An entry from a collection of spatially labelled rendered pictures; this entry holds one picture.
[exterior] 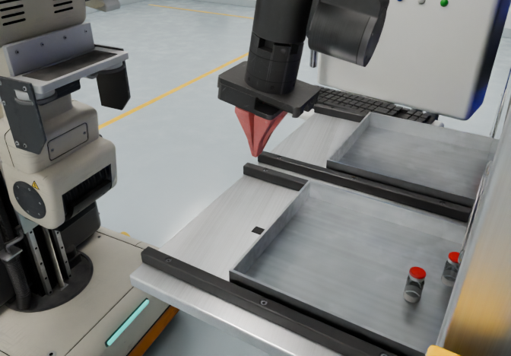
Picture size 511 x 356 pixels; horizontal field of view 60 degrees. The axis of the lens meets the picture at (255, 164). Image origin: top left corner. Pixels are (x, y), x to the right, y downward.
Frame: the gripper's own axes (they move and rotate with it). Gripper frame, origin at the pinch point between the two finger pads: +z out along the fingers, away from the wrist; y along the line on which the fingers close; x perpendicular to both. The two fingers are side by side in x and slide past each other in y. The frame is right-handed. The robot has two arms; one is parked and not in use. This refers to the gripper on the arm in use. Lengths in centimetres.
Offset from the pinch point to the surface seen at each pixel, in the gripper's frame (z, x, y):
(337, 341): 14.4, -8.4, 17.8
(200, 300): 19.6, -9.6, -0.1
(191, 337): 114, 38, -28
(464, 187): 14.9, 36.1, 26.8
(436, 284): 14.8, 8.2, 26.5
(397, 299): 15.4, 3.1, 22.5
